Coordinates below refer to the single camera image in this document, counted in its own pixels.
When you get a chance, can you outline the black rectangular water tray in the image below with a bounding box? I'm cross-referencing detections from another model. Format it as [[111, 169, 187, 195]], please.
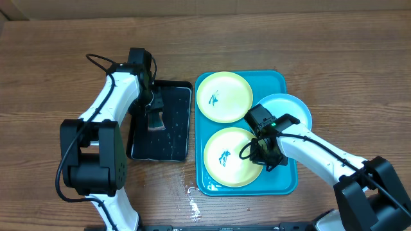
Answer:
[[126, 80, 193, 162]]

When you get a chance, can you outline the yellow-green plate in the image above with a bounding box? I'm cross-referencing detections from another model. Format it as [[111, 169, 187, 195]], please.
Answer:
[[203, 127, 263, 187], [196, 71, 253, 123]]

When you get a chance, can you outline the light blue plate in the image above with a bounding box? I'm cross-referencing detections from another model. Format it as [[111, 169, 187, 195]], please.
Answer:
[[258, 94, 313, 130]]

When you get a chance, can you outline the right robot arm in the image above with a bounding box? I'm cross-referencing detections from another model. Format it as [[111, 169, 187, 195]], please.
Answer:
[[244, 105, 410, 230]]

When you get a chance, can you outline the teal plastic serving tray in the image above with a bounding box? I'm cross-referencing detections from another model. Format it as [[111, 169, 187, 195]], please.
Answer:
[[195, 70, 298, 196]]

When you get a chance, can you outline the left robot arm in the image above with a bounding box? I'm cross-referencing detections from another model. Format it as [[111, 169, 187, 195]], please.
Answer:
[[55, 47, 165, 230]]

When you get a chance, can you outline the green and orange sponge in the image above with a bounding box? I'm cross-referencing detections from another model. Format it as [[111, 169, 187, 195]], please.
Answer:
[[148, 111, 166, 132]]

